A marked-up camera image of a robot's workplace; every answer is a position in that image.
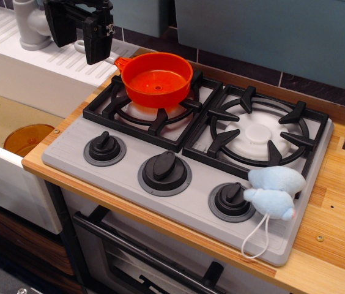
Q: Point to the black middle stove knob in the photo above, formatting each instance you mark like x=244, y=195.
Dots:
x=164, y=175

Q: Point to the black stove knob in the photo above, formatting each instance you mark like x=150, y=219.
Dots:
x=227, y=203
x=104, y=150
x=164, y=175

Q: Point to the toy oven door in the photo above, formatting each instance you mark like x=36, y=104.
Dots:
x=132, y=258

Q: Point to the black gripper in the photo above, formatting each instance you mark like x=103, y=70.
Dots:
x=97, y=25

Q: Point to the light blue plush mouse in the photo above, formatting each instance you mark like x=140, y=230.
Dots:
x=272, y=194

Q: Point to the grey toy stove top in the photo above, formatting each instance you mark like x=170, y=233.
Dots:
x=189, y=207

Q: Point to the black right burner grate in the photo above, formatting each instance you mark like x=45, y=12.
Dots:
x=307, y=133

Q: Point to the black left stove knob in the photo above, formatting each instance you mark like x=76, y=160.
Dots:
x=104, y=150

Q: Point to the black right stove knob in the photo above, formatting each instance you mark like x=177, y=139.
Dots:
x=227, y=203

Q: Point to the grey toy faucet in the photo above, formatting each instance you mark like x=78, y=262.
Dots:
x=32, y=25

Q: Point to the orange translucent plate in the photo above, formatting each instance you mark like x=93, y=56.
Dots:
x=25, y=139

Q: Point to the white toy sink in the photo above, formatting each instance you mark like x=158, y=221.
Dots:
x=37, y=87

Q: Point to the black left burner grate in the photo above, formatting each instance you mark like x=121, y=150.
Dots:
x=168, y=128

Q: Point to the black burner grate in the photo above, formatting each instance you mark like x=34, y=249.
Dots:
x=307, y=133
x=168, y=128

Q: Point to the white right burner plate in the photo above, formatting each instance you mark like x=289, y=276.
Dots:
x=256, y=130

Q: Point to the orange plastic pot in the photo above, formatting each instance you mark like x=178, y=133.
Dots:
x=156, y=79

